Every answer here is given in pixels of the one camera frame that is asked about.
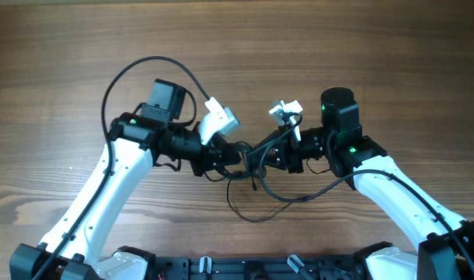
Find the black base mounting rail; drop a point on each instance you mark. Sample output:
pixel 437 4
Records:
pixel 260 268

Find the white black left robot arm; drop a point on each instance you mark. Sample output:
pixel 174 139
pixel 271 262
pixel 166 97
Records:
pixel 72 249

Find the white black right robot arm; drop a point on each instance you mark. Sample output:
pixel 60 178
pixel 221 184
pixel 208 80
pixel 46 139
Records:
pixel 443 239

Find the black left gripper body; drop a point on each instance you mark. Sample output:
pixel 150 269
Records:
pixel 200 155

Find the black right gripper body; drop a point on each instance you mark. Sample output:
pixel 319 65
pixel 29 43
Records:
pixel 294 154

